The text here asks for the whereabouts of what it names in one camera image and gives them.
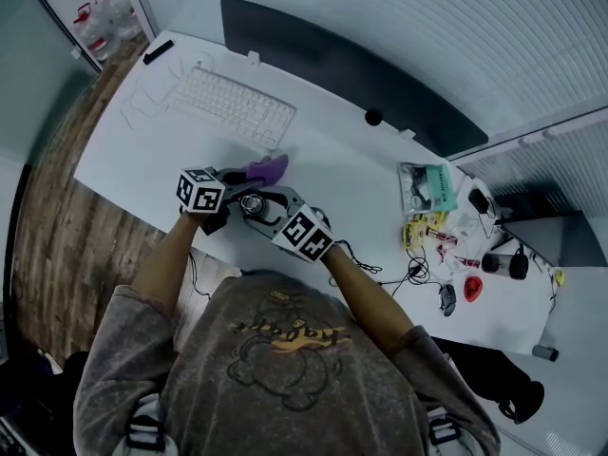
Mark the person's left forearm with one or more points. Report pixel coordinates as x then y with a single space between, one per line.
168 254

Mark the grey computer mouse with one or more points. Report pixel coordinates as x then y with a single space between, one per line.
447 298

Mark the clear water jug red cap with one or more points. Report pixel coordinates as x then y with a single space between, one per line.
121 12
97 36

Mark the black round knob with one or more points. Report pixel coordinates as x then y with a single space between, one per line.
374 116

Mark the black remote control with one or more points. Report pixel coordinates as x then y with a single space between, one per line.
158 51

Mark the person's right forearm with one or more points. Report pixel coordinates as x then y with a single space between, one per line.
366 297

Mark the red plastic object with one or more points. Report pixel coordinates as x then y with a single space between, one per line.
472 289

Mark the white panel bracket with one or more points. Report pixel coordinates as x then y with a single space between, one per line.
254 58
407 134

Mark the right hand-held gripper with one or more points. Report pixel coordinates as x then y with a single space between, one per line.
304 235

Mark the dark desk partition panel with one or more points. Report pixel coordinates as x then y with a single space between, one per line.
332 64

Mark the white keyboard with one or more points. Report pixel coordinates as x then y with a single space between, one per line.
228 105

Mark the small yellow object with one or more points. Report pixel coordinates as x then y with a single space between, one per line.
559 277

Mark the clear package green label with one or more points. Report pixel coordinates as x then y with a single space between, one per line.
427 188

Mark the yellow snack packet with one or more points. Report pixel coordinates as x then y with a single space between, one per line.
418 231

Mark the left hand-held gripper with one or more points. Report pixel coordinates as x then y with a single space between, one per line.
200 190

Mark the purple cloth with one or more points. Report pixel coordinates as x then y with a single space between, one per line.
268 169

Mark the red snack wrapper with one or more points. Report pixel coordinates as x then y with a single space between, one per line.
444 238
463 259

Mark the black tumbler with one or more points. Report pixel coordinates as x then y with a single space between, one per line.
503 264

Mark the dark laptop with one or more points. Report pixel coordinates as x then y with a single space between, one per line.
551 235

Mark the grey cylinder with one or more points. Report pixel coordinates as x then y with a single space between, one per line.
545 352

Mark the black chair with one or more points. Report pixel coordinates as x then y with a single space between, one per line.
484 378

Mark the grey printed shirt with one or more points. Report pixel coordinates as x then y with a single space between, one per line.
285 378

